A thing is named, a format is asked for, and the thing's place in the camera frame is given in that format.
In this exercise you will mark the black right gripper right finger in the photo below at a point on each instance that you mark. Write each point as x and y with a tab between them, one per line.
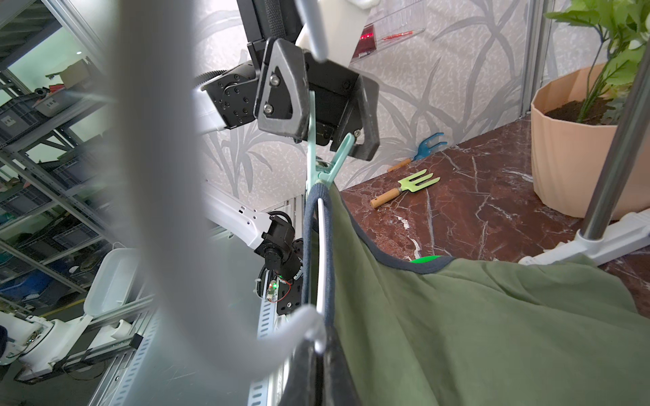
338	385

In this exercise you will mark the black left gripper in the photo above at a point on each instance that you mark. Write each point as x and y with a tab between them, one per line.
273	90

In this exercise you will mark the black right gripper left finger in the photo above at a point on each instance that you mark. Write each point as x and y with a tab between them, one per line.
300	388

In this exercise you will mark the green clothespin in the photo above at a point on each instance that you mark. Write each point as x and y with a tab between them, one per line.
323	167

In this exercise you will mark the olive green tank top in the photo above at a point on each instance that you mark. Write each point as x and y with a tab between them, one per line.
462	332

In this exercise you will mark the blue garden hand rake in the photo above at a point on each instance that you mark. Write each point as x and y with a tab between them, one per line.
426	148

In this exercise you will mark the green garden hand fork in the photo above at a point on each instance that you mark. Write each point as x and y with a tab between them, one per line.
412	183

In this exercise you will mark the green perforated plastic basket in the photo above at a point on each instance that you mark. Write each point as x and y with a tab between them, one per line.
426	259

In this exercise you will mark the potted plant with white flowers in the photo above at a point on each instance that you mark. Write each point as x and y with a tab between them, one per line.
574	117

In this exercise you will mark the clothes rack with steel bars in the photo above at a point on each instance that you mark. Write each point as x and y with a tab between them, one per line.
617	219

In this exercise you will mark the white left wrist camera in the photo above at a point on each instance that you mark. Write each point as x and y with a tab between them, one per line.
332	28

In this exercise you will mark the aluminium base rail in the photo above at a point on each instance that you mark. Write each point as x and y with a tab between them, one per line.
196	303

